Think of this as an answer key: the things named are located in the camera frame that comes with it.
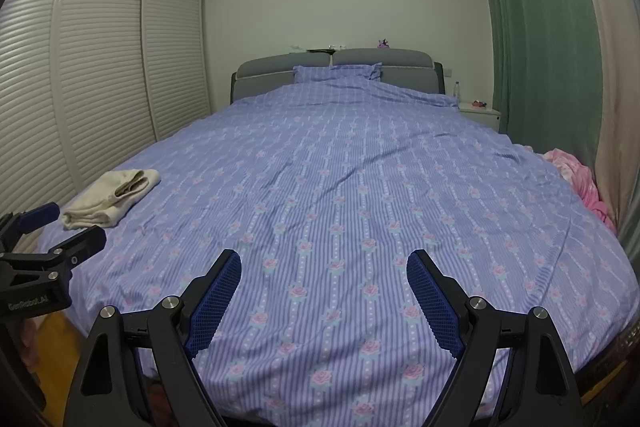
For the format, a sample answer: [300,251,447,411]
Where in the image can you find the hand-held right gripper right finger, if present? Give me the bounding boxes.
[406,249,583,427]

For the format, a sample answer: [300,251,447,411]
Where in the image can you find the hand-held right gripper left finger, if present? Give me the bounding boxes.
[62,248,243,427]

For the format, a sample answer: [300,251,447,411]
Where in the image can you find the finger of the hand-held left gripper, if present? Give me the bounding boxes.
[36,225,107,267]
[0,202,61,251]

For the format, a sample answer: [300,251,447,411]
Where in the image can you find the cream pants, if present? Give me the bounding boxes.
[60,168,162,229]

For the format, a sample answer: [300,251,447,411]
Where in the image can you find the purple floral duvet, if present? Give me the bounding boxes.
[37,72,633,427]

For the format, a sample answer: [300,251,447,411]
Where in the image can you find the white louvred wardrobe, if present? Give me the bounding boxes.
[0,0,213,258]

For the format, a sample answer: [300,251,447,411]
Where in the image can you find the dark wooden furniture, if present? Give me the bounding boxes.
[580,327,640,408]

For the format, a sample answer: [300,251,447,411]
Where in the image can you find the white nightstand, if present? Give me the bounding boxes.
[457,101,502,132]

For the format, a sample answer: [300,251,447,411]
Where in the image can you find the pink cloth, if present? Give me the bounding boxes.
[542,148,618,233]

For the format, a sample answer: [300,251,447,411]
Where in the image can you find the grey bed headboard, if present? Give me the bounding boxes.
[231,48,445,114]

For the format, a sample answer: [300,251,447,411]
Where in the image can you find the purple floral pillow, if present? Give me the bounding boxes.
[292,63,383,84]

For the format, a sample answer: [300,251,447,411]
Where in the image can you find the beige curtain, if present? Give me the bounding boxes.
[557,0,640,228]

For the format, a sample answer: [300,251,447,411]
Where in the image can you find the green curtain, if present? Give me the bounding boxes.
[470,0,603,158]

